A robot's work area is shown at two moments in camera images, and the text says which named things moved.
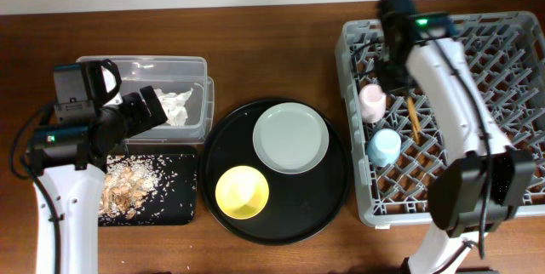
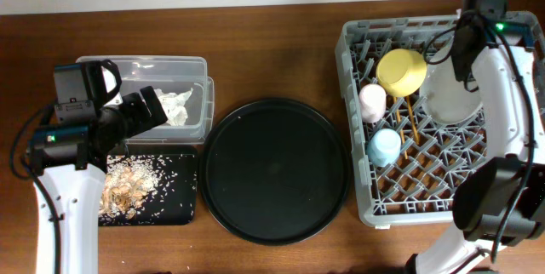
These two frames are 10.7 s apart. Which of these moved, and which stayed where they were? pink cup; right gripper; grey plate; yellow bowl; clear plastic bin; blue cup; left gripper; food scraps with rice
Moved: right gripper; grey plate; yellow bowl
Stayed: food scraps with rice; blue cup; pink cup; left gripper; clear plastic bin
